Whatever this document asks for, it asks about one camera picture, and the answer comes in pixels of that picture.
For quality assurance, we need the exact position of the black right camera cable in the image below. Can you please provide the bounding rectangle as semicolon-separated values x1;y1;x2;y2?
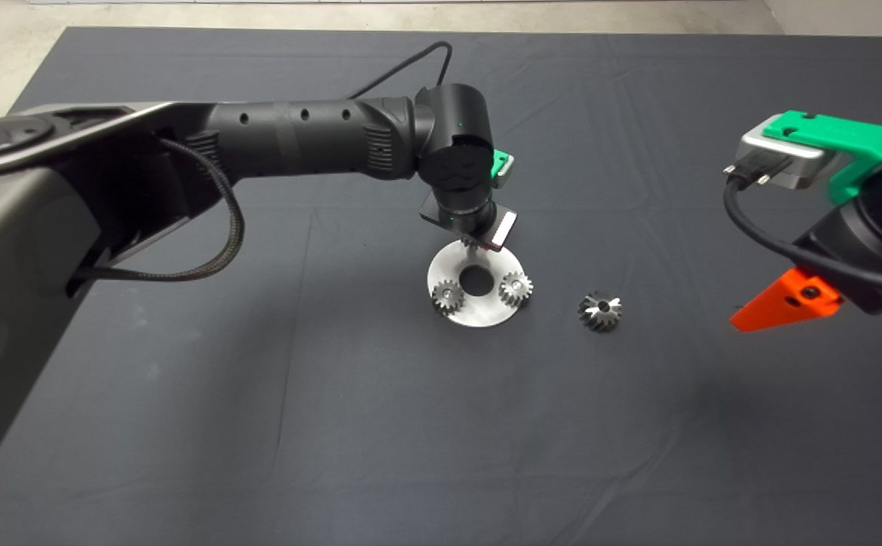
723;158;882;298

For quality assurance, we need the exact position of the round metal plate with hole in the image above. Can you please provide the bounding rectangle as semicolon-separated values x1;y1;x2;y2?
427;239;526;329

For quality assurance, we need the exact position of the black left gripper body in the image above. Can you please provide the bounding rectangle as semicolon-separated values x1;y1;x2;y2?
419;193;519;252

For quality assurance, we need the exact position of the black camera cable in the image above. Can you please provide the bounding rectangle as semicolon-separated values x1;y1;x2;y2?
346;41;454;99
723;158;882;298

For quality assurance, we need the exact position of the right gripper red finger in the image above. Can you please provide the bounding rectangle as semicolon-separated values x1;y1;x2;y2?
730;267;843;333

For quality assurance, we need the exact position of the black left camera cable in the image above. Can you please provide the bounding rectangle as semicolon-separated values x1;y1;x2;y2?
346;41;454;99

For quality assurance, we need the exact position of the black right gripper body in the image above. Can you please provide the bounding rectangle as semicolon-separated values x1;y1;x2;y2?
793;212;882;315

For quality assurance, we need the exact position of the large steel gear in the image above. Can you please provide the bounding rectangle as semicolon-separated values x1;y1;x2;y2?
578;290;624;334

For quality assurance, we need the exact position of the green right camera mount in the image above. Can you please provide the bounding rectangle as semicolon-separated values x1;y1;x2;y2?
761;111;882;206

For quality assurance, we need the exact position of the dark grey table cloth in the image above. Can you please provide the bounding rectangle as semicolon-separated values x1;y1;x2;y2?
0;27;882;546

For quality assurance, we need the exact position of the silver right camera box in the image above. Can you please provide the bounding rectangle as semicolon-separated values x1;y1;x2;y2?
736;125;840;190

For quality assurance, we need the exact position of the black braided cable sleeve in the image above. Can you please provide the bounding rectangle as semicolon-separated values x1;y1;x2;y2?
65;136;246;297

